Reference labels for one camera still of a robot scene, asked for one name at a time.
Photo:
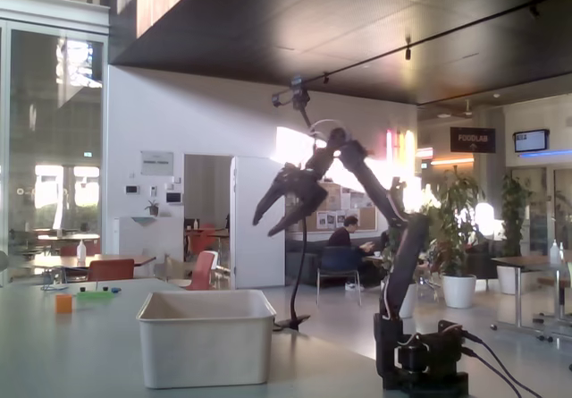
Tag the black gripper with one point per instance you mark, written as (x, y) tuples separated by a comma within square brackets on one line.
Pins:
[(298, 182)]

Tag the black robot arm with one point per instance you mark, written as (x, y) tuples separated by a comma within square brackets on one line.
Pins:
[(404, 273)]

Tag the white plastic bin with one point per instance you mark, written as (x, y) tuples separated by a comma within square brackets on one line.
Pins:
[(205, 349)]

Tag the green flat block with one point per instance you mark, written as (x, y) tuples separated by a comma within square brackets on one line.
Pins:
[(94, 296)]

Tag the orange cube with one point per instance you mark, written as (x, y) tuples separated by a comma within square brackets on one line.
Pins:
[(64, 304)]

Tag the seated person in black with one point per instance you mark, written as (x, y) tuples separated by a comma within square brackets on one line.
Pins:
[(340, 237)]

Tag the white open door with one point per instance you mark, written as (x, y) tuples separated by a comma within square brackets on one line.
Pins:
[(254, 259)]

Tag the blue armchair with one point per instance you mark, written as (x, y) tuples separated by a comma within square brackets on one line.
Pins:
[(339, 259)]

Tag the cork notice board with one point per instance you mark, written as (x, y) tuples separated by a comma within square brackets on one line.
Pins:
[(368, 219)]

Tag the black overhead webcam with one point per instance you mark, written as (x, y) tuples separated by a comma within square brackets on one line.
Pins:
[(300, 98)]

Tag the red chair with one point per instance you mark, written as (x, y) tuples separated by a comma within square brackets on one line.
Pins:
[(203, 268), (111, 269)]

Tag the white cabinet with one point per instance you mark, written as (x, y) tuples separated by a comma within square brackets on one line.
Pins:
[(152, 241)]

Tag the large leafy green plant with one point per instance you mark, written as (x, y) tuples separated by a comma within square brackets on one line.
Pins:
[(460, 210)]

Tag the white plant pot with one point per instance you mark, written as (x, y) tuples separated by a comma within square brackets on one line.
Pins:
[(507, 279), (459, 290)]

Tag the black FOODLAB sign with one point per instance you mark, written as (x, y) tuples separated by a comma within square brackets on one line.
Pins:
[(473, 139)]

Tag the white spray bottle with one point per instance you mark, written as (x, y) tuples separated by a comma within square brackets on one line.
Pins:
[(81, 252)]

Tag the tall slim green plant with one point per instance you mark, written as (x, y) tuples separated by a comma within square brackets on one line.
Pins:
[(516, 210)]

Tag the wooden café table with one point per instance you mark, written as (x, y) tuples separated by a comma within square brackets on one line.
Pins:
[(58, 261)]

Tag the wooden table metal legs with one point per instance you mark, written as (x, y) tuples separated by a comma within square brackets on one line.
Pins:
[(523, 260)]

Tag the clear plastic bottle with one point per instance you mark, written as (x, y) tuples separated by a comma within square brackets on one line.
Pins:
[(555, 252)]

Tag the dark wall control panel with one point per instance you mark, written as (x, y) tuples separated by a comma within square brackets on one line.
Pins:
[(174, 197)]

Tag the black gooseneck clamp mount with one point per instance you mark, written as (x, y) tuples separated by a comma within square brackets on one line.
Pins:
[(290, 324)]

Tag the small potted wall plant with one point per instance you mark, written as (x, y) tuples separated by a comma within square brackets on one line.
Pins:
[(153, 208)]

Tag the white wall poster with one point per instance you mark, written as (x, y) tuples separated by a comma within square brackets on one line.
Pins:
[(157, 163)]

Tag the black ceiling track rail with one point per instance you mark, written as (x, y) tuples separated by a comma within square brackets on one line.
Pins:
[(447, 33)]

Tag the wall monitor screen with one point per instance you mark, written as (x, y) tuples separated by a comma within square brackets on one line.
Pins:
[(531, 141)]

